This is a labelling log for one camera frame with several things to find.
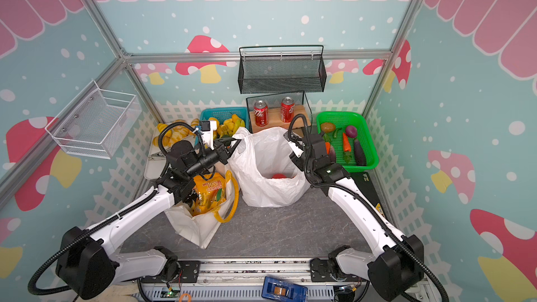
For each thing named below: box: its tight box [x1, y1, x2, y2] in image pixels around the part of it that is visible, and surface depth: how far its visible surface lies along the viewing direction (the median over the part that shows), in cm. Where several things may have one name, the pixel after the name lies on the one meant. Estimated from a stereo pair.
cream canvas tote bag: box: [163, 162, 235, 249], surface depth 77 cm
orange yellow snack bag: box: [190, 172, 227, 217], surface depth 83 cm
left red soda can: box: [253, 99, 269, 128], surface depth 93 cm
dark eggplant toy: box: [353, 139, 368, 167], surface depth 105 cm
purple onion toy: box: [345, 125, 358, 138], surface depth 114 cm
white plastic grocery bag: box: [227, 127, 311, 208], surface depth 79 cm
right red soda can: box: [280, 96, 296, 124], surface depth 94 cm
